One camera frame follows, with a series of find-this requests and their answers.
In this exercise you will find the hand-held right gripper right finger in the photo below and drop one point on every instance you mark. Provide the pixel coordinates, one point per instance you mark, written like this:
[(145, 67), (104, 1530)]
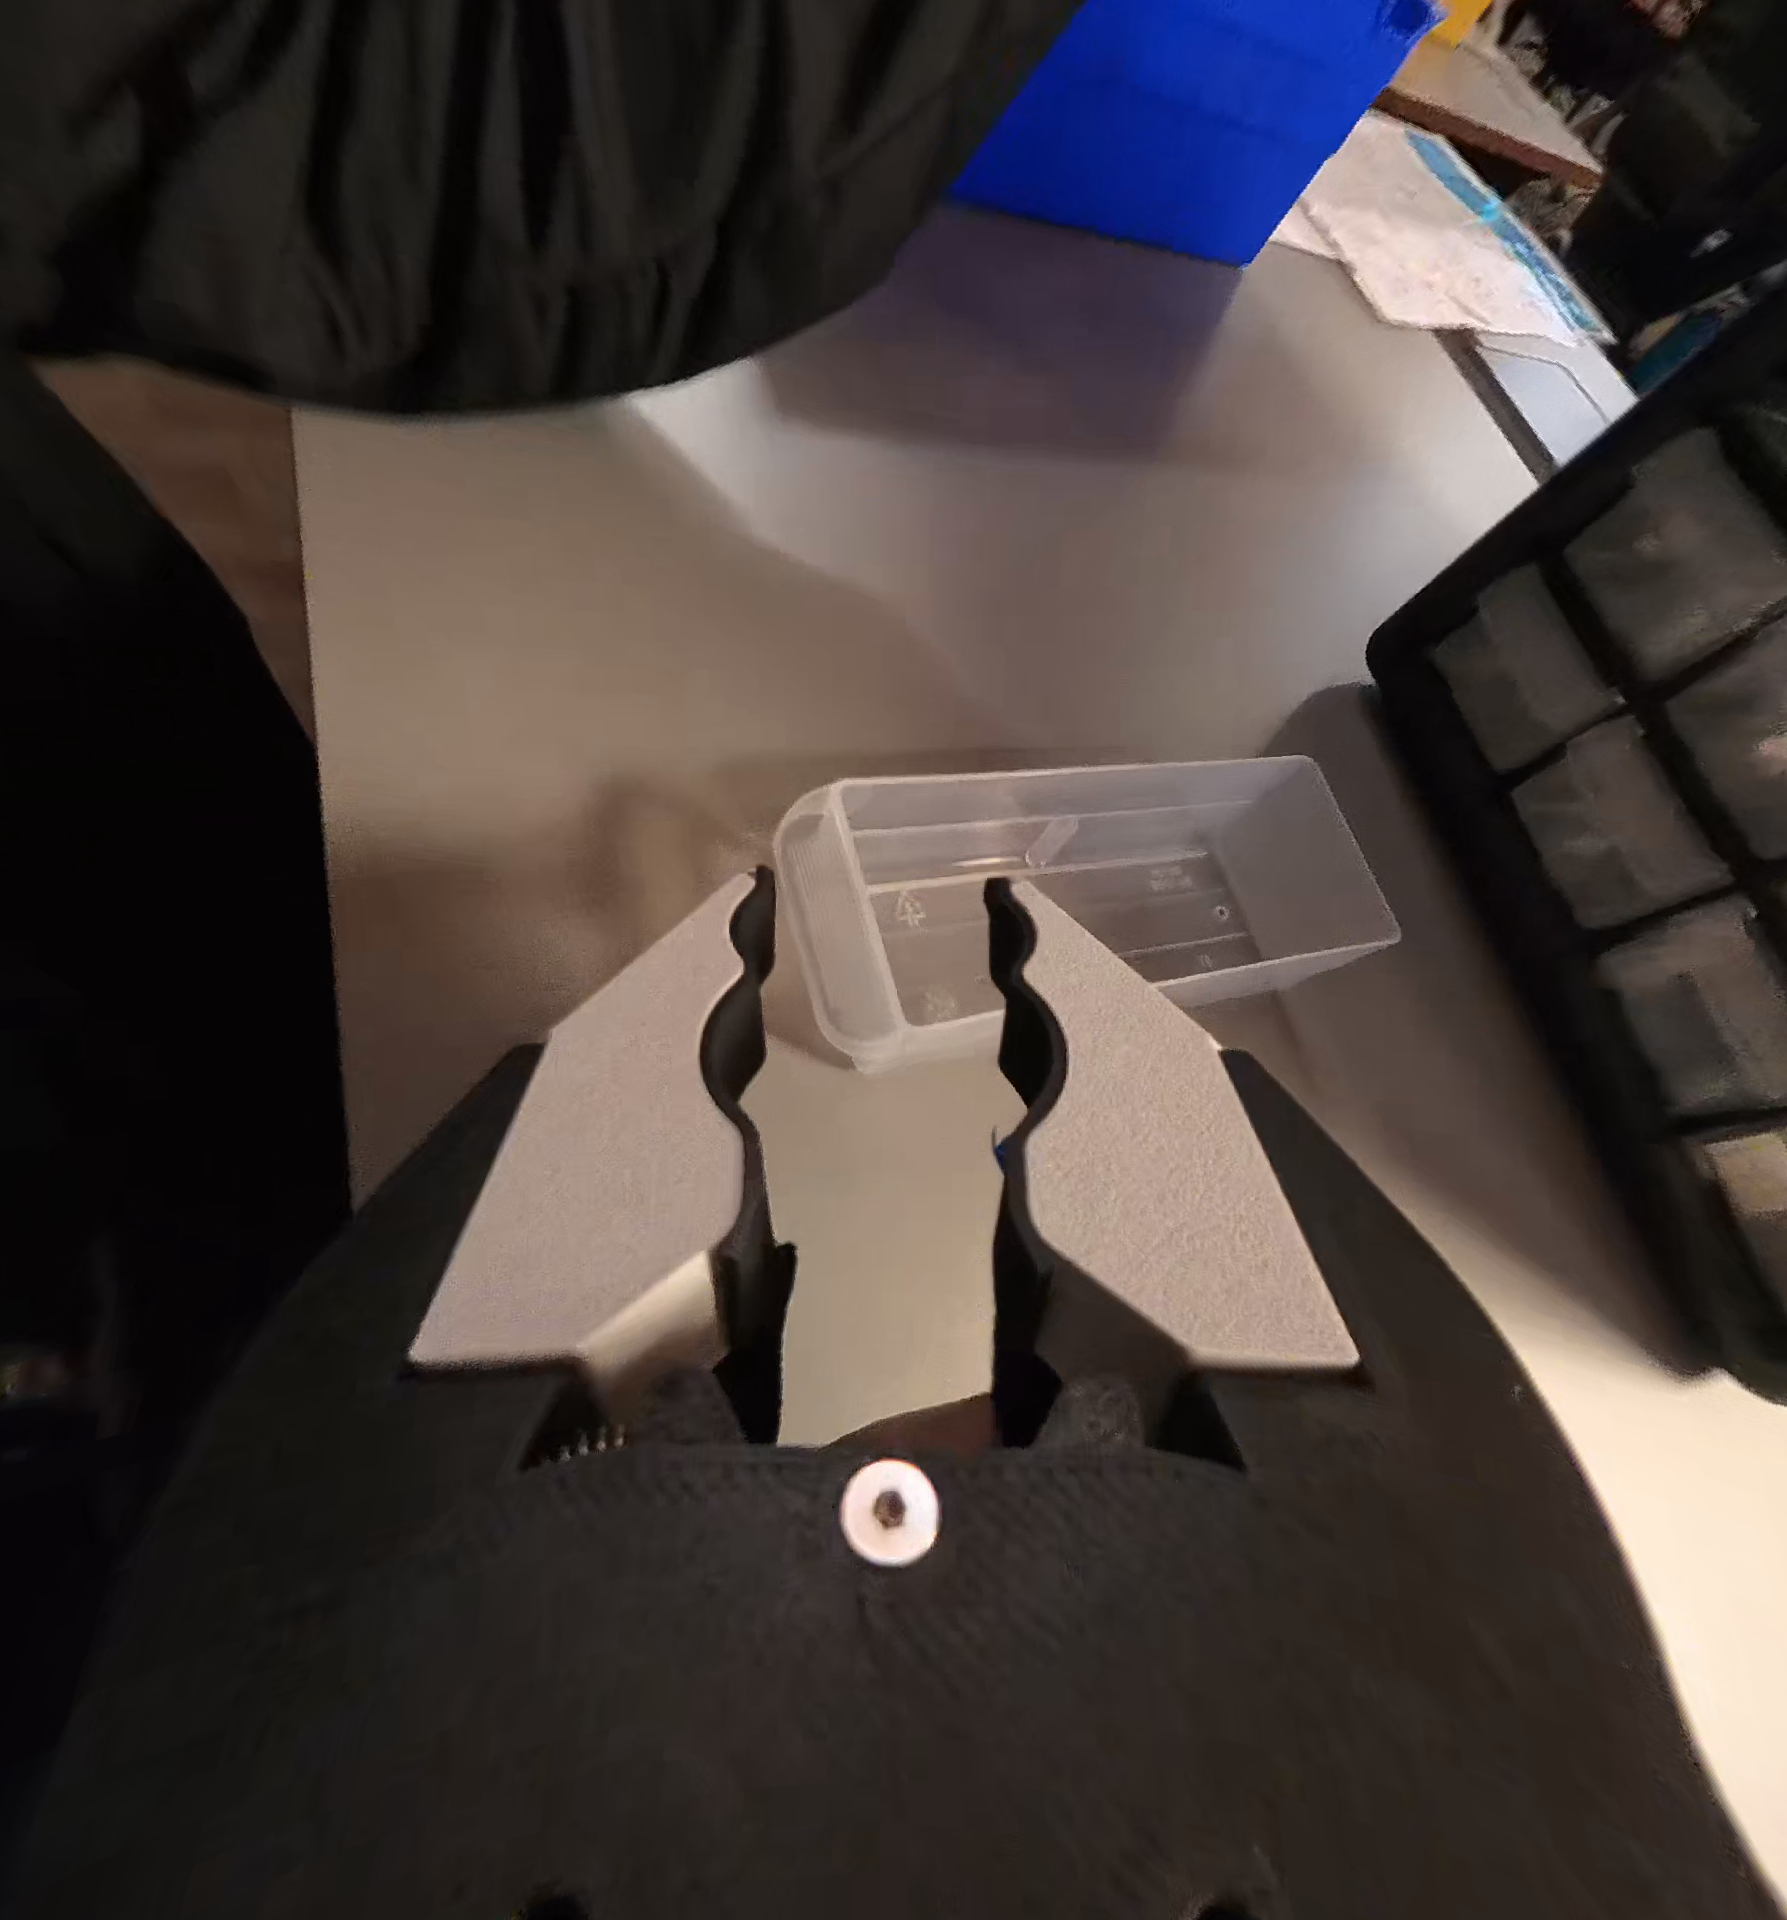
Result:
[(1162, 1185)]

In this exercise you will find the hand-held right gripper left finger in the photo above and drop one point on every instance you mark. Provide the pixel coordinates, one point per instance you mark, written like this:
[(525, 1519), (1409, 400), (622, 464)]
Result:
[(608, 1171)]

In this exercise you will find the clear plastic drawer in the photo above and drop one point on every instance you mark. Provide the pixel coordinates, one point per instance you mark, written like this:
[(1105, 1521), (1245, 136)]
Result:
[(1087, 885)]

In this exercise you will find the black drawer cabinet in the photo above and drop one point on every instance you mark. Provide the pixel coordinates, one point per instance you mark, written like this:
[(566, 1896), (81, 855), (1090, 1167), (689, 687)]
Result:
[(1656, 839)]

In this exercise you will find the white paper sheets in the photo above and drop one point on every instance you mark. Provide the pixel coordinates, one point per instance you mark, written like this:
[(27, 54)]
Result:
[(1433, 248)]

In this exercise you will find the blue plastic bin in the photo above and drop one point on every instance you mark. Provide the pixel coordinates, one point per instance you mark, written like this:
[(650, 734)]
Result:
[(1177, 120)]

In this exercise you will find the wooden board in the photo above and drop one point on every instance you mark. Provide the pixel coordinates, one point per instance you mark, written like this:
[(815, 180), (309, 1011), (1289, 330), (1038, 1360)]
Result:
[(1492, 128)]

